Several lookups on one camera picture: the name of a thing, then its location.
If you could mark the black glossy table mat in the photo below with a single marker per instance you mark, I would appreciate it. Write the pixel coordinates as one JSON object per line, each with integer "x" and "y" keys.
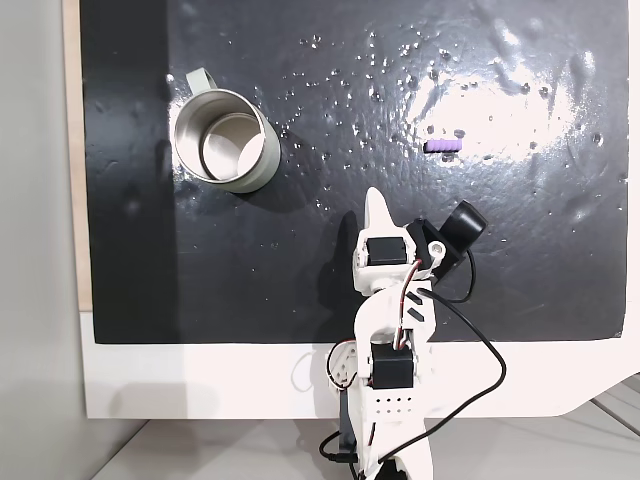
{"x": 325, "y": 60}

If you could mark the purple pen grip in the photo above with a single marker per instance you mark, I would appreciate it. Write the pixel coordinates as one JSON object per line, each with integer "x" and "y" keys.
{"x": 442, "y": 145}

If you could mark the black camera box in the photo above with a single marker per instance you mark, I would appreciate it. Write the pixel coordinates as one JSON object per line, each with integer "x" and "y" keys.
{"x": 464, "y": 222}

